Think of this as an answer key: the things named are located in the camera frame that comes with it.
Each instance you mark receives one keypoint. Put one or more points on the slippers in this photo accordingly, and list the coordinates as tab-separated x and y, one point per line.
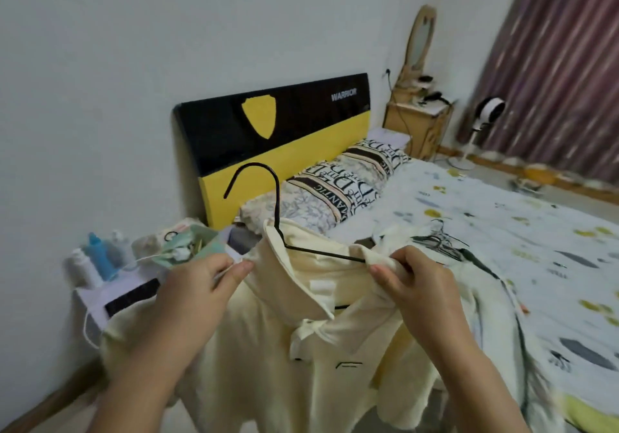
527	184

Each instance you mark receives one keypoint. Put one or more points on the cream polo shirt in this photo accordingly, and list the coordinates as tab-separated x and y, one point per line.
271	350

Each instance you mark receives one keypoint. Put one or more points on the black hair dryer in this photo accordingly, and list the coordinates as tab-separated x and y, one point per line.
437	97

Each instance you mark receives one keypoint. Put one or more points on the person's right forearm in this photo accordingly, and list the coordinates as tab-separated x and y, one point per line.
464	389

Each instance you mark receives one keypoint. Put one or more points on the white standing fan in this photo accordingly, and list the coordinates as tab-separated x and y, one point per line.
486	111

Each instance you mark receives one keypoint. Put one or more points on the purple striped curtain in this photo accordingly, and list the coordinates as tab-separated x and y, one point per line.
556	60

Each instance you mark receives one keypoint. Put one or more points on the wall socket with plug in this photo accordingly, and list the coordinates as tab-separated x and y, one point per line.
387	73

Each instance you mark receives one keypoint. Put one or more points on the person's right hand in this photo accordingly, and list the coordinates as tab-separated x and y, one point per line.
425	297

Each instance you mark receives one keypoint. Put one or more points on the black and yellow headboard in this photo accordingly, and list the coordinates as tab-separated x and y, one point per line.
290	128

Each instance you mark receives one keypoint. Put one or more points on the oval wooden-framed mirror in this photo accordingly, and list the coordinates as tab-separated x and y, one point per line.
419	41

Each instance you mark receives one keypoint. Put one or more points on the clear bottle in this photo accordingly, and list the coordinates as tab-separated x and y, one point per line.
121	249

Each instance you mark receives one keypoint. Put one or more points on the white bottle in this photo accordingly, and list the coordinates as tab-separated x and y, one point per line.
83	268

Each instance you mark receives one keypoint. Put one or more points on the person's right thumb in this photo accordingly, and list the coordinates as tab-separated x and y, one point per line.
383	278

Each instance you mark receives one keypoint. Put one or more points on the blue bottle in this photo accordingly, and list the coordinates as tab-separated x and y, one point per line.
100	256

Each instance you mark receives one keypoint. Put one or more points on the person's left thumb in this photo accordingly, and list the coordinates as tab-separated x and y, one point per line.
237	275

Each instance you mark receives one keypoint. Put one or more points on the white folded cloth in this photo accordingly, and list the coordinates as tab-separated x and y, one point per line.
389	137

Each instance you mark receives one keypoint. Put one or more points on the yellow cloth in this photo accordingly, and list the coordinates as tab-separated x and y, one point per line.
590	416

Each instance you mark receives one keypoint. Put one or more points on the floral lettered pillow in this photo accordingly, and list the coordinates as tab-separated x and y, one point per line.
377	155
319	196

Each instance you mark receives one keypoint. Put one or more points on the person's left forearm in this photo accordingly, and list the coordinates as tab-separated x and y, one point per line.
145	389

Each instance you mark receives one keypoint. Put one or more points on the person's left hand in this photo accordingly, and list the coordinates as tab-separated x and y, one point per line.
188	302

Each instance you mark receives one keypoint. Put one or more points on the white leaf-print bedsheet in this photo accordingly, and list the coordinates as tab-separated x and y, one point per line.
532	234

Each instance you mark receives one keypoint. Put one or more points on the white bedside shelf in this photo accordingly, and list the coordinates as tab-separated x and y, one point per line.
125	292

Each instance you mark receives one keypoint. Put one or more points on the green cloth bag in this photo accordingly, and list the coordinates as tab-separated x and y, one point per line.
193	246

